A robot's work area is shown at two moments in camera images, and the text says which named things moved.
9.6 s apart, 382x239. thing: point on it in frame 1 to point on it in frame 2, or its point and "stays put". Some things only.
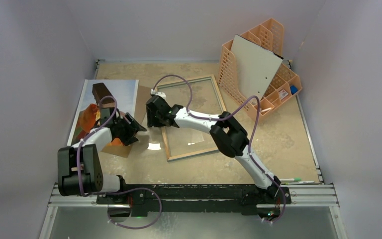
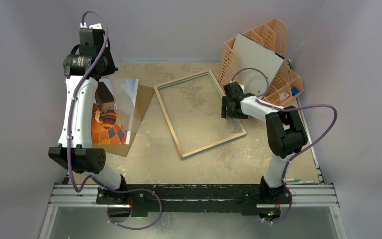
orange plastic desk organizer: (269, 35) stays put
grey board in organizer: (256, 65) stays put
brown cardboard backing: (123, 151) stays put
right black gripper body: (153, 113) to (229, 106)
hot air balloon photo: (124, 93) stays put
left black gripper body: (126, 131) to (110, 66)
